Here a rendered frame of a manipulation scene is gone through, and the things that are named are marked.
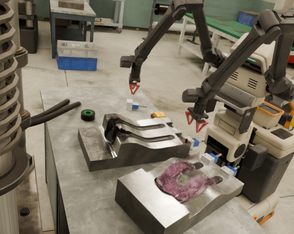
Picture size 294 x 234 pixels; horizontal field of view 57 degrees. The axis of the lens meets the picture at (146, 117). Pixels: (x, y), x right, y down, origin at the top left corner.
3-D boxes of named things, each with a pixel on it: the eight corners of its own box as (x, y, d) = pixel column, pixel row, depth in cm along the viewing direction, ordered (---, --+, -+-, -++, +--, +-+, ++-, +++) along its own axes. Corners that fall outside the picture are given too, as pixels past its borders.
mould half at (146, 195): (196, 160, 138) (202, 142, 132) (240, 192, 122) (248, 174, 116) (114, 199, 106) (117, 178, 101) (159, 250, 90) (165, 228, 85)
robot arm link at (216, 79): (285, 31, 95) (273, 11, 101) (273, 27, 93) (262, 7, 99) (213, 101, 128) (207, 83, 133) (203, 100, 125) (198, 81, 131)
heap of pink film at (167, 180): (188, 162, 125) (192, 148, 122) (220, 186, 114) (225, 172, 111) (146, 182, 109) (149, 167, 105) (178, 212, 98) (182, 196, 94)
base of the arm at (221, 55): (231, 59, 162) (216, 53, 170) (227, 52, 156) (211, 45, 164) (222, 71, 162) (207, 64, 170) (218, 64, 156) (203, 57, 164)
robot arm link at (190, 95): (217, 94, 124) (212, 79, 128) (194, 92, 120) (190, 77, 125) (205, 108, 133) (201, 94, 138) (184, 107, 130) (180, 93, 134)
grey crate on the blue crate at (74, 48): (94, 51, 468) (94, 42, 461) (97, 59, 435) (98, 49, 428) (56, 48, 447) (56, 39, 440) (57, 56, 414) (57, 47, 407)
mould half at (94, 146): (165, 130, 159) (169, 109, 152) (187, 157, 138) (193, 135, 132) (77, 138, 138) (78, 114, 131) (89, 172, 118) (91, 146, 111)
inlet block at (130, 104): (146, 108, 179) (147, 101, 176) (146, 112, 175) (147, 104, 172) (126, 106, 177) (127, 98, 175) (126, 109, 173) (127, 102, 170)
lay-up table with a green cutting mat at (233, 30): (213, 55, 660) (225, 11, 611) (290, 100, 471) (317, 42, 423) (172, 54, 615) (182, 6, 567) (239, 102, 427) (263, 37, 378)
